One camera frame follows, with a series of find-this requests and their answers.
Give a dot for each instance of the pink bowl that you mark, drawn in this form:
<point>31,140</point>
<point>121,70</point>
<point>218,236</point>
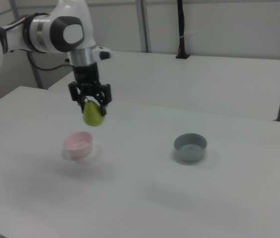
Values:
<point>79,148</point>

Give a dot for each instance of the grey bowl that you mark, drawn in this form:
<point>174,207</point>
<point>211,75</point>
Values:
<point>191,153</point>

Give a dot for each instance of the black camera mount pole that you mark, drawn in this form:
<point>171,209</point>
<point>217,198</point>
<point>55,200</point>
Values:
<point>181,24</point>

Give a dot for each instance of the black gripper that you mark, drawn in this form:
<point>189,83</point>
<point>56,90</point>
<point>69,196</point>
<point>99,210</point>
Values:
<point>86,74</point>

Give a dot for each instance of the grey partition frame post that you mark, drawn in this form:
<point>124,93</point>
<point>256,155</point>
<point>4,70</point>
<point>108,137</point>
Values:
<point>143,24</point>
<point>37,74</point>

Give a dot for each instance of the green pear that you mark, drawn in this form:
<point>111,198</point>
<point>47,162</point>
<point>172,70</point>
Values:
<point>94,116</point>

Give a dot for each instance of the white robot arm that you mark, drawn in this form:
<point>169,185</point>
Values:
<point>43,29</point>

